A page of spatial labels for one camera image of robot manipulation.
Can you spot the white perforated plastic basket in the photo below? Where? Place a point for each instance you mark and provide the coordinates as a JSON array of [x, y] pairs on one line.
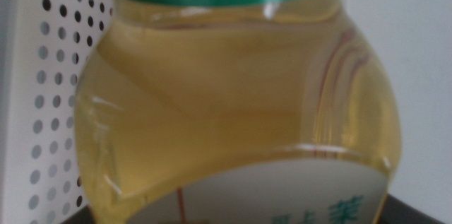
[[21, 111]]

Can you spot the yellow tea bottle green label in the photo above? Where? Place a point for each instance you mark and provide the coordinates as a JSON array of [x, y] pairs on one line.
[[212, 75]]

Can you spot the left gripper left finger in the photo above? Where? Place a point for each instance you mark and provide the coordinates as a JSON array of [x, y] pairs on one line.
[[82, 218]]

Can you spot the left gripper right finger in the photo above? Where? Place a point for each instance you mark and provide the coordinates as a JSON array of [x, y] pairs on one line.
[[399, 213]]

